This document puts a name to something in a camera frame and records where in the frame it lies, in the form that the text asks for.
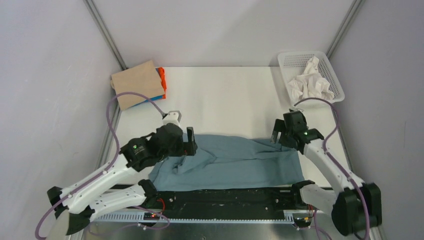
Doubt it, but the folded orange t-shirt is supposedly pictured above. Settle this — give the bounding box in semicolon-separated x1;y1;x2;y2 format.
156;67;167;99

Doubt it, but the white plastic basket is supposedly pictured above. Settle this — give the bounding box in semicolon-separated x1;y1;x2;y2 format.
277;50;345;109

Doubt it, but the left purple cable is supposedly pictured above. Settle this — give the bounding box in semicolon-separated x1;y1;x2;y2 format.
34;92;171;240

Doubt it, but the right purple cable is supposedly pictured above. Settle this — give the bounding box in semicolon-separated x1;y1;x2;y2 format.
293;97;372;240

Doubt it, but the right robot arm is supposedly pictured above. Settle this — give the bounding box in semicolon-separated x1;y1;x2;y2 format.
271;110;383;236

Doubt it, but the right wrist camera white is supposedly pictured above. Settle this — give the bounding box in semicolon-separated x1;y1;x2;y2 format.
289;106;304;112

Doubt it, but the folded blue t-shirt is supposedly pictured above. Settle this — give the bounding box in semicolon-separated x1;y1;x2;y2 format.
134;94;166;107

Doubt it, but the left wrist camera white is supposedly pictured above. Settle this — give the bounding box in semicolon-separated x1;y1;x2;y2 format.
162;110;182;127

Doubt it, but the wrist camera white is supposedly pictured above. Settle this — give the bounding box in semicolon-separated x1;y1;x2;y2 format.
289;106;304;112
162;110;182;127

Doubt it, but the purple cable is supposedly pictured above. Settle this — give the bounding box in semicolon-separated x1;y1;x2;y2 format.
293;97;372;240
34;92;171;240

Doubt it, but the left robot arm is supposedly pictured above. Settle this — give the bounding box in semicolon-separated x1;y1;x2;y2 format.
47;123;198;236

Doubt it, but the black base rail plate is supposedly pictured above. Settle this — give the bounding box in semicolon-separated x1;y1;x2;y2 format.
141;187;313;221

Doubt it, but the grey-blue t-shirt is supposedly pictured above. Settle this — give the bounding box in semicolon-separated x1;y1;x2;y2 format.
148;134;305;192

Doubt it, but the folded tan t-shirt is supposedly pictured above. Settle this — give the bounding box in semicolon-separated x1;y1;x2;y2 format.
110;60;164;98

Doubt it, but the aluminium frame rail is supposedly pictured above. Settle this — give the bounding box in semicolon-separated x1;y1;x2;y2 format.
66;188;387;240

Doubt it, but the crumpled white t-shirt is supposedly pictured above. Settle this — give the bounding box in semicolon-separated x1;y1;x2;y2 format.
288;56;335;103

